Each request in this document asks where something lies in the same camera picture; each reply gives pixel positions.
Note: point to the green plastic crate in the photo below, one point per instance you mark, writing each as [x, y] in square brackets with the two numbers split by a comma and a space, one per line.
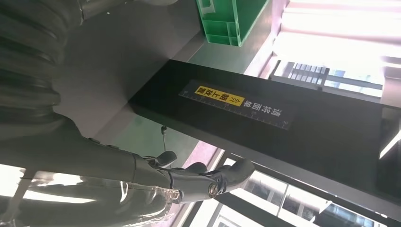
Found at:
[225, 28]

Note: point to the black inbound scanner machine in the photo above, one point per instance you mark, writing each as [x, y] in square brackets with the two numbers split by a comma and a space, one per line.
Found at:
[313, 147]

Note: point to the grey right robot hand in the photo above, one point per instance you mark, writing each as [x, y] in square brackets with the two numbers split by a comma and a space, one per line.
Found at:
[78, 181]

